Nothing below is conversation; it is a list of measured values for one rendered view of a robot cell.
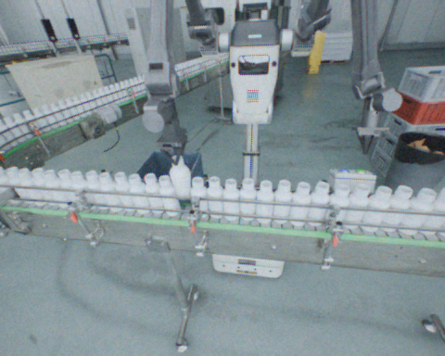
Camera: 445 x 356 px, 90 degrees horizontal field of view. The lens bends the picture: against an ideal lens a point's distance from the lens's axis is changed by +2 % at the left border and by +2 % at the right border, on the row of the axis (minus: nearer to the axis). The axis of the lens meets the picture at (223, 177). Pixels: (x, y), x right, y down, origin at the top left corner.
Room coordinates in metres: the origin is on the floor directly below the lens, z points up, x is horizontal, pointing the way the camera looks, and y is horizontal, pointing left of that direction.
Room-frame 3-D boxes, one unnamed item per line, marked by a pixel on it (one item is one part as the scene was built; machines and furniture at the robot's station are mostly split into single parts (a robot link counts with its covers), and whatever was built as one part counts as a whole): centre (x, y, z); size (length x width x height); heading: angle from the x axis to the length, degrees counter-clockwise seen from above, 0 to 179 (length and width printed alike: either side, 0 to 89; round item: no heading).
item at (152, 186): (0.66, 0.26, 1.08); 0.06 x 0.06 x 0.17
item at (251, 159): (1.23, -0.19, 0.74); 0.11 x 0.11 x 0.40; 79
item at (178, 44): (7.57, 1.32, 0.96); 0.82 x 0.50 x 1.91; 151
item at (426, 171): (1.69, -1.83, 0.32); 0.45 x 0.45 x 0.64
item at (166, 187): (0.64, 0.21, 1.08); 0.06 x 0.06 x 0.17
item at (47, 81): (4.22, 2.70, 0.59); 1.10 x 0.62 x 1.18; 151
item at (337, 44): (9.55, -4.36, 0.50); 1.24 x 1.03 x 1.00; 82
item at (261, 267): (1.22, -0.19, 0.24); 0.68 x 0.53 x 0.41; 169
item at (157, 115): (0.60, 0.15, 1.44); 0.12 x 0.09 x 0.12; 170
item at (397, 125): (2.17, -2.19, 0.55); 0.61 x 0.41 x 0.22; 86
